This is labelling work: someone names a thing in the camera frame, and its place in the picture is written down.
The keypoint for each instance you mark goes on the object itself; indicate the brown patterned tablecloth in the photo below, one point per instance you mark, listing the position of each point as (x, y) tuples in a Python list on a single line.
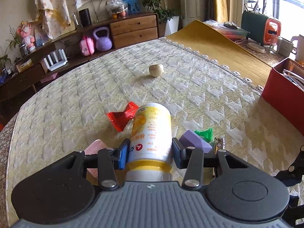
[(7, 171)]

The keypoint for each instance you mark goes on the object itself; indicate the glass cup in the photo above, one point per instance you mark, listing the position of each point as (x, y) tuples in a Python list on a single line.
[(275, 44)]

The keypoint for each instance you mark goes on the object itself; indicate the purple kettlebell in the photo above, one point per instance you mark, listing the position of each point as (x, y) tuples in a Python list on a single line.
[(103, 41)]

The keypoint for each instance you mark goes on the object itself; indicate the beige garlic bulb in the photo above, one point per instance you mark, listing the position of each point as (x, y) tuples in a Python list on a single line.
[(156, 70)]

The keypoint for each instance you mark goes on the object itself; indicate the green plastic cone piece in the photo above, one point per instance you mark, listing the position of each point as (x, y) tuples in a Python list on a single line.
[(205, 134)]

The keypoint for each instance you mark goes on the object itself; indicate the clear snack bag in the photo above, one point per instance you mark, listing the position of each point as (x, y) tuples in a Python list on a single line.
[(116, 8)]

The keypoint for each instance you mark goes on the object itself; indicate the blue photo card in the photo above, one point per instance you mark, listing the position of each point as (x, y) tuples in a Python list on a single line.
[(131, 3)]

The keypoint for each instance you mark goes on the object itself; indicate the small potted plant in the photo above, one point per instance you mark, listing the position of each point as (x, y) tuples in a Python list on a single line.
[(19, 45)]

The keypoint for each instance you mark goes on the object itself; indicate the green orange utensil holder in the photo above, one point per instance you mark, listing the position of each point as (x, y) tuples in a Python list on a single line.
[(256, 28)]

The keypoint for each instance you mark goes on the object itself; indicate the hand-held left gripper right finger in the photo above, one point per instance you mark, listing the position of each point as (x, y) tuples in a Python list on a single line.
[(178, 154)]

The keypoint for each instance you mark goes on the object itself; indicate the white router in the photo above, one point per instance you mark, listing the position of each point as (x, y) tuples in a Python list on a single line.
[(55, 63)]

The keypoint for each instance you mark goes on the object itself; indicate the floral cloth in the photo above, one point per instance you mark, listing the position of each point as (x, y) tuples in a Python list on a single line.
[(61, 0)]

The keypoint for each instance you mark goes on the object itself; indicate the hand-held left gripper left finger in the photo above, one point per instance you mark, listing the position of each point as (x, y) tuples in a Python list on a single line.
[(123, 155)]

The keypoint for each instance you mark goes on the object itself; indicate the tall potted plant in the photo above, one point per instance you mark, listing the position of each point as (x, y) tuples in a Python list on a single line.
[(171, 26)]

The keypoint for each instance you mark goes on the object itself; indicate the pink plush doll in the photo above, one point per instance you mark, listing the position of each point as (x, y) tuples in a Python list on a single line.
[(26, 36)]

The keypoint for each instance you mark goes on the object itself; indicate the red candy wrapper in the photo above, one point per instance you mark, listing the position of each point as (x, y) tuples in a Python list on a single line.
[(118, 120)]

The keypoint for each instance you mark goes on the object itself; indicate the red tin box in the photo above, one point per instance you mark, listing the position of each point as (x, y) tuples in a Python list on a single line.
[(282, 99)]

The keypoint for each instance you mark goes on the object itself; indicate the black cylindrical speaker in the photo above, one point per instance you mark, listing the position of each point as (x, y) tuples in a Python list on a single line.
[(85, 17)]

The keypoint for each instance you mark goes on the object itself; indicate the pink toy suitcase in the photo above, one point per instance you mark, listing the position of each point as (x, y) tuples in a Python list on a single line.
[(87, 46)]

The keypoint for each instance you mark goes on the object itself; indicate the flat pink box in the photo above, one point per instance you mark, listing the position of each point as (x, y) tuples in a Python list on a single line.
[(48, 78)]

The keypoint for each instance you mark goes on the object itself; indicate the wooden TV cabinet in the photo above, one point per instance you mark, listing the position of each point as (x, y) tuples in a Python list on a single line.
[(133, 28)]

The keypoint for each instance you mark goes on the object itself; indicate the yellow wood-grain mat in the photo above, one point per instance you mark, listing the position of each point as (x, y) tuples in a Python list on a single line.
[(213, 45)]

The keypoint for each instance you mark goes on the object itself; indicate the purple wedge block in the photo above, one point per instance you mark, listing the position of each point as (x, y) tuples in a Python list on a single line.
[(194, 140)]

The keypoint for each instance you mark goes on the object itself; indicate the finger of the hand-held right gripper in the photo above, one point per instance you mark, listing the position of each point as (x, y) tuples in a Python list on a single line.
[(293, 173), (293, 215)]

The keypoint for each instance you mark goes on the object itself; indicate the cream quilted mat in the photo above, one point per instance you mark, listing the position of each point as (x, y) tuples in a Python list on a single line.
[(190, 95)]

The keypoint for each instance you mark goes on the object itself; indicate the green mug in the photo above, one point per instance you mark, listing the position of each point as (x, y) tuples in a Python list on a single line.
[(286, 47)]

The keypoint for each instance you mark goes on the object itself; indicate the round beige coaster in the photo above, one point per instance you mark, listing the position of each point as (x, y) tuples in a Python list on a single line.
[(256, 47)]

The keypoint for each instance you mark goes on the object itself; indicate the yellow curtain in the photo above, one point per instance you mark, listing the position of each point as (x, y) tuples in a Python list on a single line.
[(218, 0)]

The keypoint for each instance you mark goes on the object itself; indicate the small cardboard box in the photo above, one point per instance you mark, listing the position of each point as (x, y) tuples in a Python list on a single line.
[(23, 65)]

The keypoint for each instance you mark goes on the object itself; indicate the yellow white bottle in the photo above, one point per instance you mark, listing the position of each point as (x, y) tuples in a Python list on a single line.
[(149, 135)]

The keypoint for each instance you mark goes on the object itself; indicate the pink rectangular block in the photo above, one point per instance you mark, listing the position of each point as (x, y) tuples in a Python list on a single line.
[(95, 147)]

